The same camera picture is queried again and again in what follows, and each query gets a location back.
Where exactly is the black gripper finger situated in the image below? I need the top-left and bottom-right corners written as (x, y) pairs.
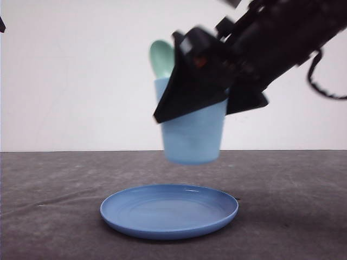
top-left (0, 17), bottom-right (6, 33)

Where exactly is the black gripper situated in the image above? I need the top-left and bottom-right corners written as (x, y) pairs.
top-left (153, 18), bottom-right (268, 124)

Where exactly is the mint green plastic spoon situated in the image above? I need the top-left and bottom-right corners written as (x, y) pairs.
top-left (149, 40), bottom-right (175, 79)

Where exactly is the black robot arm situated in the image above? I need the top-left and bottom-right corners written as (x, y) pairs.
top-left (154, 1), bottom-right (346, 123)

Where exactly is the blue round plastic plate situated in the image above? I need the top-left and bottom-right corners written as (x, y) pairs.
top-left (100, 184), bottom-right (239, 241)

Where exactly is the black coiled cable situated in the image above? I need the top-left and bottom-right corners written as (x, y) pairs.
top-left (307, 49), bottom-right (347, 100)

